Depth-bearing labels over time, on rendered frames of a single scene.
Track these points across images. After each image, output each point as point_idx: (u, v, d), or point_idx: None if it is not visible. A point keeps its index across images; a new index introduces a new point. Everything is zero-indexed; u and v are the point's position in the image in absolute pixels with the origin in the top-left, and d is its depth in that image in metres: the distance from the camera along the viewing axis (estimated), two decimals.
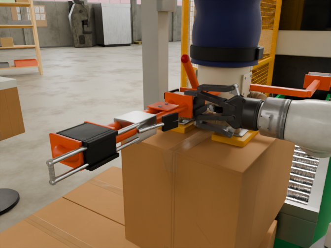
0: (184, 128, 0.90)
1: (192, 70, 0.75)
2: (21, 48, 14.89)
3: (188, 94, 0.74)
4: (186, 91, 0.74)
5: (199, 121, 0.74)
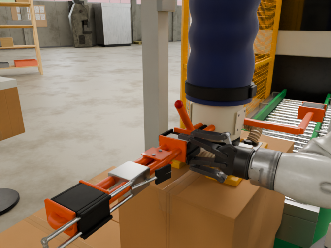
0: (179, 163, 0.92)
1: (185, 114, 0.77)
2: (21, 48, 14.89)
3: (182, 139, 0.76)
4: (180, 136, 0.75)
5: (193, 164, 0.76)
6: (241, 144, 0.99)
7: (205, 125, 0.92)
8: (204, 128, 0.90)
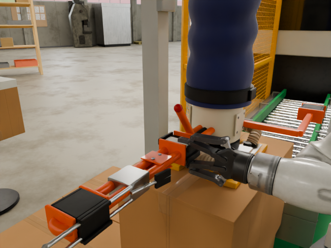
0: (179, 166, 0.92)
1: (185, 118, 0.77)
2: (21, 48, 14.89)
3: (182, 142, 0.76)
4: (180, 139, 0.76)
5: (192, 168, 0.77)
6: (241, 146, 1.00)
7: (205, 127, 0.92)
8: (203, 131, 0.90)
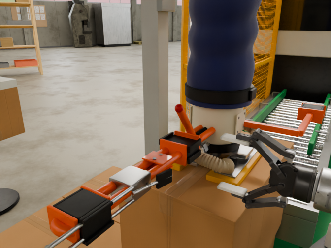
0: (179, 166, 0.93)
1: (186, 118, 0.77)
2: (21, 48, 14.89)
3: (241, 139, 0.66)
4: (239, 136, 0.66)
5: (249, 202, 0.70)
6: (241, 146, 1.00)
7: (205, 127, 0.92)
8: (204, 131, 0.90)
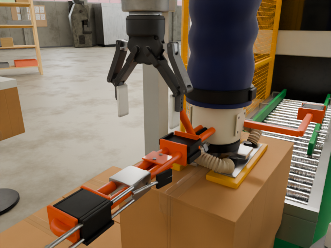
0: (179, 166, 0.93)
1: (186, 118, 0.77)
2: (21, 48, 14.89)
3: (179, 103, 0.57)
4: (182, 106, 0.57)
5: None
6: (241, 146, 1.00)
7: (205, 127, 0.92)
8: (204, 131, 0.90)
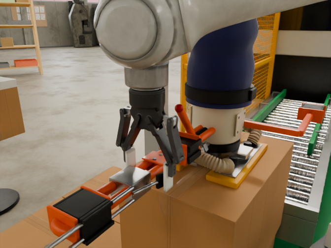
0: (179, 166, 0.93)
1: (186, 118, 0.77)
2: (21, 48, 14.89)
3: (172, 168, 0.62)
4: (175, 171, 0.62)
5: None
6: (241, 146, 1.00)
7: (205, 127, 0.92)
8: (204, 131, 0.90)
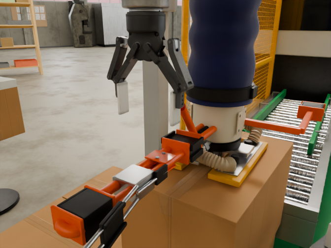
0: (181, 165, 0.92)
1: (188, 116, 0.77)
2: (21, 48, 14.89)
3: (179, 100, 0.56)
4: (182, 103, 0.56)
5: None
6: (242, 144, 0.99)
7: (207, 126, 0.91)
8: (205, 129, 0.89)
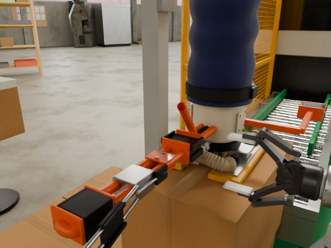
0: (181, 165, 0.92)
1: (188, 116, 0.77)
2: (21, 48, 14.89)
3: (247, 138, 0.66)
4: (245, 135, 0.66)
5: (255, 201, 0.70)
6: (242, 144, 0.99)
7: (207, 126, 0.91)
8: (205, 129, 0.89)
